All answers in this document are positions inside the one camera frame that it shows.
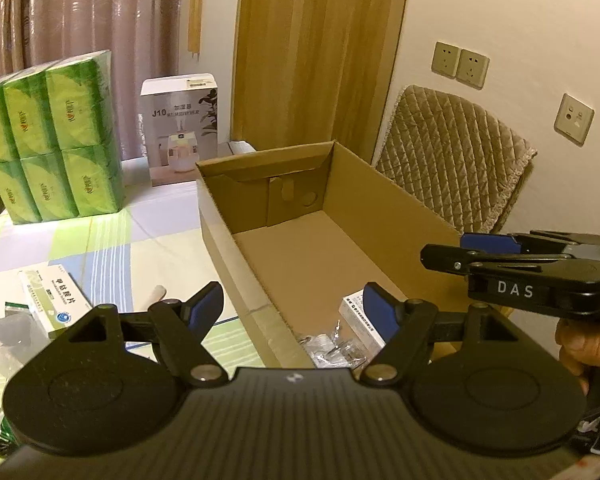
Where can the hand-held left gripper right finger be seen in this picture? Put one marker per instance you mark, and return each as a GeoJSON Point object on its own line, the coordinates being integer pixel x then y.
{"type": "Point", "coordinates": [379, 310]}

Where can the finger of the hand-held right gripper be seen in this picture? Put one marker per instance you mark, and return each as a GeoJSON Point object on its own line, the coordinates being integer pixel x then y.
{"type": "Point", "coordinates": [490, 244]}
{"type": "Point", "coordinates": [480, 261]}

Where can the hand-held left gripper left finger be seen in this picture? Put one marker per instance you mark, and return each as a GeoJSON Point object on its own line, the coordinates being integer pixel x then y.
{"type": "Point", "coordinates": [206, 306]}

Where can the small white medicine box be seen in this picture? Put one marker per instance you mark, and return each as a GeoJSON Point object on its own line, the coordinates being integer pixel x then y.
{"type": "Point", "coordinates": [357, 317]}

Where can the cardboard box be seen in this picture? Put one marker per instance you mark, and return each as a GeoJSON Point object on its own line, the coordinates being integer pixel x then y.
{"type": "Point", "coordinates": [300, 255]}

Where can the desktop with checked tablecloth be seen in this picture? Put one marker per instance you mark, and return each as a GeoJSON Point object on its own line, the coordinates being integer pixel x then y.
{"type": "Point", "coordinates": [155, 240]}

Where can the person's right hand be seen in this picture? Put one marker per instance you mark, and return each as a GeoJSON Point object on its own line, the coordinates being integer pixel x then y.
{"type": "Point", "coordinates": [577, 342]}

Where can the beige spoon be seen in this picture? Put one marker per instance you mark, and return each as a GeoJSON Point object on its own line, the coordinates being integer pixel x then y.
{"type": "Point", "coordinates": [158, 293]}

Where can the green and white medicine box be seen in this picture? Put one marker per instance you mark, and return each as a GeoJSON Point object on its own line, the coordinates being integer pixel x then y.
{"type": "Point", "coordinates": [55, 300]}

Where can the white paper sheet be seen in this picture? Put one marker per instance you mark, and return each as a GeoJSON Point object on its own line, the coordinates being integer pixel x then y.
{"type": "Point", "coordinates": [241, 147]}

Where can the white humidifier box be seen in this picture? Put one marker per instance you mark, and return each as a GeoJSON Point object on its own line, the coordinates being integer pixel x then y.
{"type": "Point", "coordinates": [180, 130]}

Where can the small green and white packet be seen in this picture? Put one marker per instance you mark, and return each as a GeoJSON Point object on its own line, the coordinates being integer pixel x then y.
{"type": "Point", "coordinates": [17, 308]}

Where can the clear plastic container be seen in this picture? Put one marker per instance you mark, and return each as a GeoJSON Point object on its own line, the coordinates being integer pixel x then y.
{"type": "Point", "coordinates": [10, 340]}

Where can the bundle of green tissue packs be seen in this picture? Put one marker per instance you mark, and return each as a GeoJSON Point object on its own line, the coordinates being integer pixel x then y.
{"type": "Point", "coordinates": [55, 140]}

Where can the wooden door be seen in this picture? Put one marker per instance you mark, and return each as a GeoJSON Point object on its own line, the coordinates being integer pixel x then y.
{"type": "Point", "coordinates": [320, 50]}

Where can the pinkish brown curtain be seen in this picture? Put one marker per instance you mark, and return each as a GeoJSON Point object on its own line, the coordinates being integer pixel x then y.
{"type": "Point", "coordinates": [80, 10]}

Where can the beige wall socket with round port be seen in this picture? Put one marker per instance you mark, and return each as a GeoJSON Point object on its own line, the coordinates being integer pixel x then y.
{"type": "Point", "coordinates": [574, 119]}

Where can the wooden wall strip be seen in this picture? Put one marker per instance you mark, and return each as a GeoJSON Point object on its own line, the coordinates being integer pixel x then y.
{"type": "Point", "coordinates": [195, 22]}

